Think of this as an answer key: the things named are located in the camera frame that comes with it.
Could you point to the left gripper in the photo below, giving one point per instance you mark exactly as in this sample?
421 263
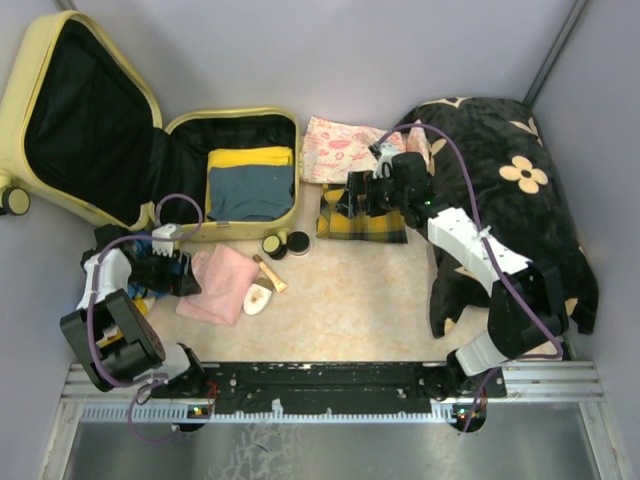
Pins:
183 284

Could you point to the pink printed cream cloth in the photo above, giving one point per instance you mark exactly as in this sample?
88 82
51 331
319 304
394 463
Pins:
331 150

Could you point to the white oval brush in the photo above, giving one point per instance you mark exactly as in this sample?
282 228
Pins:
258 296

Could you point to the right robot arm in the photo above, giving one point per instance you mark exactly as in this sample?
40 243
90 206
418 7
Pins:
526 306

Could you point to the grey-blue t-shirt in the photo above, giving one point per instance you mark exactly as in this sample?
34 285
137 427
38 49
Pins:
250 193

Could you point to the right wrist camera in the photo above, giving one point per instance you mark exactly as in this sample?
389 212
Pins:
384 154

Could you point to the pale yellow open suitcase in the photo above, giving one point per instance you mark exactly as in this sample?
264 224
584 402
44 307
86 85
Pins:
81 129

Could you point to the yellow garment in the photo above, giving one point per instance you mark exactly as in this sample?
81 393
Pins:
262 156

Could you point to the yellow plaid shirt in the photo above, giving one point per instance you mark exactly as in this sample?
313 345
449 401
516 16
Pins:
330 224

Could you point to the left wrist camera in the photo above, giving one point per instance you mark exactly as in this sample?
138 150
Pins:
165 240

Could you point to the black round jar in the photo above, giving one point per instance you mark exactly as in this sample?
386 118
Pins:
298 243

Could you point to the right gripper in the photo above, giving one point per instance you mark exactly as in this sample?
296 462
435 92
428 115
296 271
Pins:
363 183

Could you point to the blue patterned cloth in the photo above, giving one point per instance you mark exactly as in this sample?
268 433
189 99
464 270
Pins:
140 295

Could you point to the black floral blanket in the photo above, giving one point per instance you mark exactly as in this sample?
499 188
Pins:
488 152

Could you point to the pink towel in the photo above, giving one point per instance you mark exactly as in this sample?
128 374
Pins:
224 276

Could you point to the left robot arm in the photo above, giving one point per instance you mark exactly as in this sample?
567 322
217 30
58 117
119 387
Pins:
139 356

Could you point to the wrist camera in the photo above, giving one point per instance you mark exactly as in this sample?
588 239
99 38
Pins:
384 154
165 240

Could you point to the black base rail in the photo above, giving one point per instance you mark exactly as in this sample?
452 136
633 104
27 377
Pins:
316 388

